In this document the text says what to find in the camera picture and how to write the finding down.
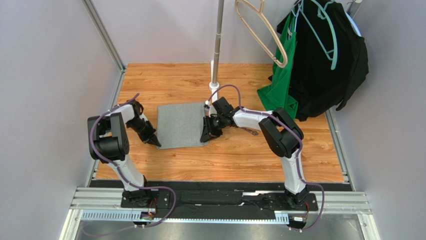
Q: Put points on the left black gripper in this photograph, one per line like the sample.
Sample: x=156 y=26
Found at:
x=150 y=134

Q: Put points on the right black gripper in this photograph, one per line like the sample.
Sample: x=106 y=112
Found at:
x=209 y=126

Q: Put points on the grey cloth napkin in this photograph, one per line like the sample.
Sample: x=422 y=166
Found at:
x=180 y=125

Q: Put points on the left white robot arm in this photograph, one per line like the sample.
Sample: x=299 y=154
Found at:
x=109 y=143

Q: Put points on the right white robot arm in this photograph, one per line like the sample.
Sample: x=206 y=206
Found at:
x=282 y=134

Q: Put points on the green shirt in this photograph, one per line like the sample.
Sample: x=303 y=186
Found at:
x=277 y=94

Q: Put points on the metal stand pole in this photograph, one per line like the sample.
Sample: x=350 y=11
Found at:
x=218 y=37

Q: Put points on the beige clothes hanger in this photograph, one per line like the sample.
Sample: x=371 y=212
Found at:
x=253 y=18

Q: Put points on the black shirt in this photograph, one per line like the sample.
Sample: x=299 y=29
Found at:
x=313 y=84

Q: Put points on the teal clothes hanger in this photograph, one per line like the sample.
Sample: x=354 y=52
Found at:
x=324 y=33

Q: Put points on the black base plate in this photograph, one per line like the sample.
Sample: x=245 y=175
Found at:
x=212 y=200

